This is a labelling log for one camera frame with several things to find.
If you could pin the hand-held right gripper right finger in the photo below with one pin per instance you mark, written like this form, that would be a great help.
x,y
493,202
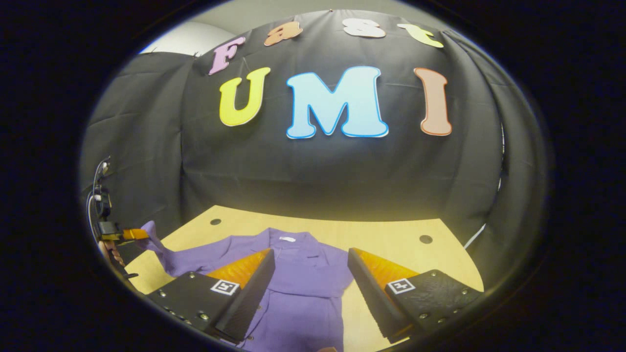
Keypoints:
x,y
371,303

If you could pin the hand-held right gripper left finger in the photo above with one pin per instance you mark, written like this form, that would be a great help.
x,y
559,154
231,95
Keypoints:
x,y
252,298

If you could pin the purple button shirt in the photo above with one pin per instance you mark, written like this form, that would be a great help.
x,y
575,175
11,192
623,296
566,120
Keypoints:
x,y
303,293

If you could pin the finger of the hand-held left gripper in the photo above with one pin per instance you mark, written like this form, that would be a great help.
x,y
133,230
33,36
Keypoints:
x,y
134,234

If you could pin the black backdrop cloth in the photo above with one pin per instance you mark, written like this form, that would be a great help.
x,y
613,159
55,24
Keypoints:
x,y
318,171

